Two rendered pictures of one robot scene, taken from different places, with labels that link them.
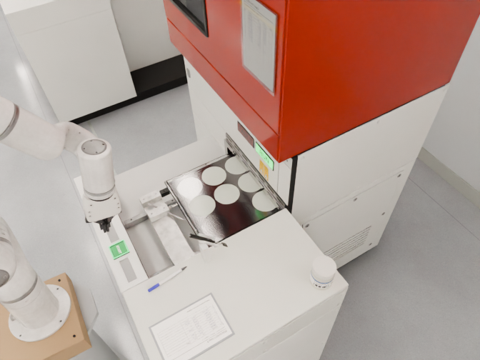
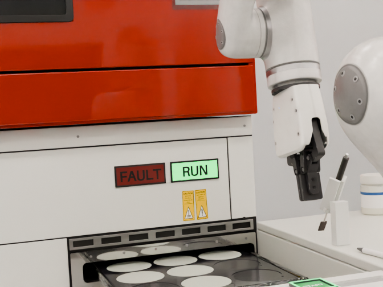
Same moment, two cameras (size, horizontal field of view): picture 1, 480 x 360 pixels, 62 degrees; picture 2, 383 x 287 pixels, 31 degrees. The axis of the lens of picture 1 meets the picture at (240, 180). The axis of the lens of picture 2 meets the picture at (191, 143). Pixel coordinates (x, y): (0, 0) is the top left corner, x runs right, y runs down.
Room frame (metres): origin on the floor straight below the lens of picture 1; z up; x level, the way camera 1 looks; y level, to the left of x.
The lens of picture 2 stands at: (0.68, 1.47, 1.25)
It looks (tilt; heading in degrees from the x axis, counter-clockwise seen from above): 3 degrees down; 280
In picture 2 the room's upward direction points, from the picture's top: 3 degrees counter-clockwise
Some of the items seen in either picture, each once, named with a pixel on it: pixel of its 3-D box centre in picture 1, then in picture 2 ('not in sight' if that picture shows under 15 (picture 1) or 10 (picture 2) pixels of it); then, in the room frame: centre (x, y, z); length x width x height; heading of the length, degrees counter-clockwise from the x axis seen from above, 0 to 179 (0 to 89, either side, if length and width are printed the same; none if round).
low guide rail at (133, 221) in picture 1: (183, 198); not in sight; (1.00, 0.24, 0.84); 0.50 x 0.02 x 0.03; 118
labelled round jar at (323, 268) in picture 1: (322, 273); (375, 193); (0.55, -0.24, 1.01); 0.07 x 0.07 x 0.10
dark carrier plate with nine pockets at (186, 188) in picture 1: (226, 193); (190, 271); (0.96, 0.05, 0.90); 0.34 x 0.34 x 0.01; 28
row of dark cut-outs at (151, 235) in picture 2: (253, 167); (164, 233); (1.04, -0.05, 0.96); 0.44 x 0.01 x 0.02; 28
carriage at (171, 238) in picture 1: (168, 231); not in sight; (0.82, 0.28, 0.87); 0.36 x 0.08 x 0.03; 28
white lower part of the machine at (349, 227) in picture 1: (291, 188); not in sight; (1.36, -0.28, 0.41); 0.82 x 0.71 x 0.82; 28
